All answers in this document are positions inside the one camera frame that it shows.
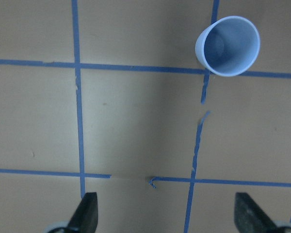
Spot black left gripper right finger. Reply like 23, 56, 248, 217
234, 192, 276, 233

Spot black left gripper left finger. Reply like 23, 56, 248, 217
67, 192, 98, 233

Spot light blue plastic cup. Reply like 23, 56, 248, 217
195, 16, 260, 77

